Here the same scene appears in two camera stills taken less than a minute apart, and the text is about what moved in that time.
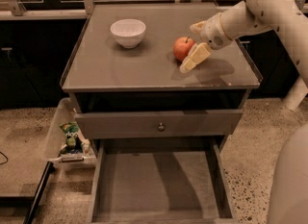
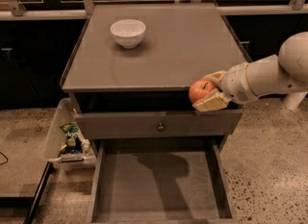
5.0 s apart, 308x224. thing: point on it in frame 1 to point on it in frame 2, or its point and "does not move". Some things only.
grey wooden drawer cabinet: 127,91 does not move
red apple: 182,46 to 199,88
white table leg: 295,95 does not move
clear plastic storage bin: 64,150 does not move
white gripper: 213,32 to 237,83
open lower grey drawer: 162,181 does not move
